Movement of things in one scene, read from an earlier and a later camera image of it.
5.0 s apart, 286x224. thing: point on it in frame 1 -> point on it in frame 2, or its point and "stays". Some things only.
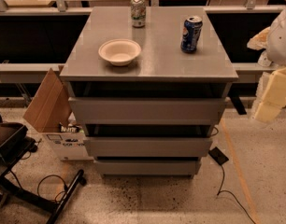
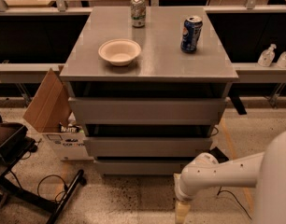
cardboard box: x=49 y=114 stays
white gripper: x=280 y=41 -> x=181 y=194
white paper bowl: x=119 y=51 stays
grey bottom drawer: x=149 y=168 stays
